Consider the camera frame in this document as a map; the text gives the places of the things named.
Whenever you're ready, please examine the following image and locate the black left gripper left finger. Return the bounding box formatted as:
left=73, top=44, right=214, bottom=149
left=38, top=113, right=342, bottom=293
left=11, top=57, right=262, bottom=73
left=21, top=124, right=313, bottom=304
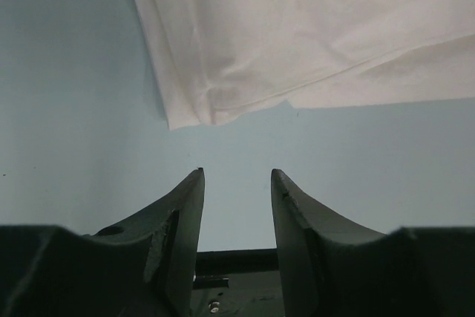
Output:
left=1, top=169, right=205, bottom=316

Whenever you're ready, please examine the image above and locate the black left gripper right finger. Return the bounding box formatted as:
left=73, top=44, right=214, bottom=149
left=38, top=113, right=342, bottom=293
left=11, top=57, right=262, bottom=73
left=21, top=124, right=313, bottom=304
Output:
left=271, top=169, right=474, bottom=316

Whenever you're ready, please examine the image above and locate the white floral print t-shirt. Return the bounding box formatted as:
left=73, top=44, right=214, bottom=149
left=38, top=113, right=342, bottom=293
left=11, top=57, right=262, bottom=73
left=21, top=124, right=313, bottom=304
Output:
left=134, top=0, right=474, bottom=129

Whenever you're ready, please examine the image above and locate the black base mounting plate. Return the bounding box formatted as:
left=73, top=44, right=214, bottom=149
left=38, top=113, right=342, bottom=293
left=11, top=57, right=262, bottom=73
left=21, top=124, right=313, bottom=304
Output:
left=190, top=249, right=285, bottom=317

